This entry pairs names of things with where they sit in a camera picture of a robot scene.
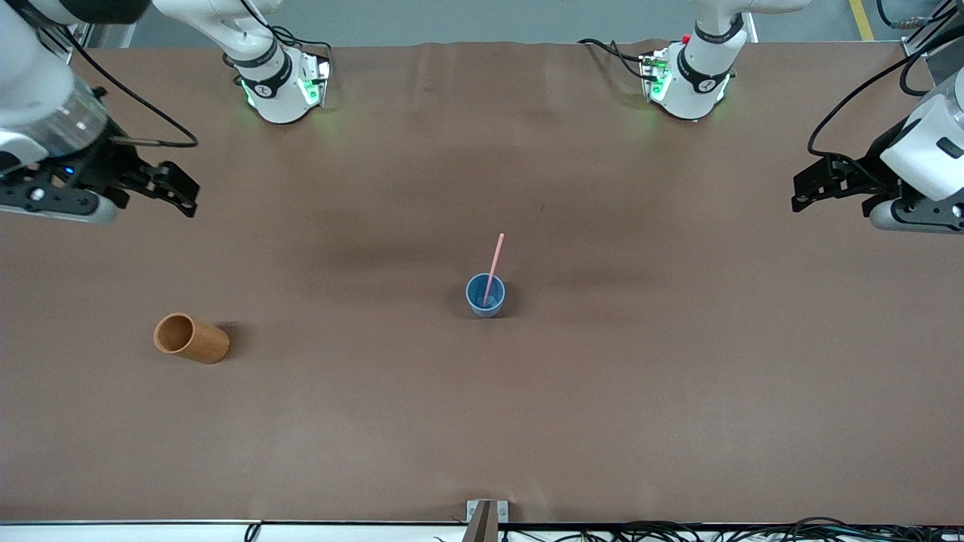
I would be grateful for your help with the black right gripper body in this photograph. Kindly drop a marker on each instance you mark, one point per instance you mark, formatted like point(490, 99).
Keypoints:
point(113, 167)

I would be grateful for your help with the blue plastic cup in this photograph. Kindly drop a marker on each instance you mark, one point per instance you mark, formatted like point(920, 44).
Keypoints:
point(486, 297)

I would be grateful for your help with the pink chopstick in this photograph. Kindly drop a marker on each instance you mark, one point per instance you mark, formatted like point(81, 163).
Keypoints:
point(495, 260)

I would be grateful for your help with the brown camera post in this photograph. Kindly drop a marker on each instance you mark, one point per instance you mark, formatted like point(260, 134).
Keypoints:
point(483, 527)

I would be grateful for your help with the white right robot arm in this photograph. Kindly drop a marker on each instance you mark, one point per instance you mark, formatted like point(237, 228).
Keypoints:
point(275, 94)

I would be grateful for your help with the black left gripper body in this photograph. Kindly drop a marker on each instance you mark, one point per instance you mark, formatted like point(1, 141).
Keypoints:
point(866, 160)

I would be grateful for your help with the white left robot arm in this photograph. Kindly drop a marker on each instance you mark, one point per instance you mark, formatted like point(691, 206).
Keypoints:
point(697, 86)

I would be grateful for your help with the grey metal bracket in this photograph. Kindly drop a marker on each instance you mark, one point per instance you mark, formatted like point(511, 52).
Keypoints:
point(473, 510)

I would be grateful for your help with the brown wooden cup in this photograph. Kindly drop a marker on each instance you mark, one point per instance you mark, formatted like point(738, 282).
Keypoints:
point(199, 340)

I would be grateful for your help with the grey metal frame piece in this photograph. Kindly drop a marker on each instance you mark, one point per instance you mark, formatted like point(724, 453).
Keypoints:
point(945, 64)

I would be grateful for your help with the brown table cover sheet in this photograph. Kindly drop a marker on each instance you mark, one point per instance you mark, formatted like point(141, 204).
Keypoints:
point(482, 421)

